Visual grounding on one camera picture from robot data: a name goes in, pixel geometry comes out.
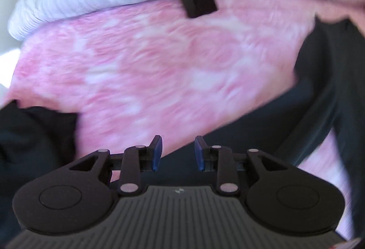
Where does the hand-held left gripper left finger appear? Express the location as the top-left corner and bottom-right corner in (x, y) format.
(68, 135), (164, 196)

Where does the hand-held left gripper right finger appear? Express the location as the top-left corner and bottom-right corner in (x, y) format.
(193, 136), (289, 195)

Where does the teal blue sweater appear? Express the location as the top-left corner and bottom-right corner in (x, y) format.
(0, 99), (82, 249)

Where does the black garment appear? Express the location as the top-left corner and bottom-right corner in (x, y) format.
(154, 16), (365, 241)

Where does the pink rose blanket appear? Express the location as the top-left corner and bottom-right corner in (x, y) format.
(0, 0), (365, 241)

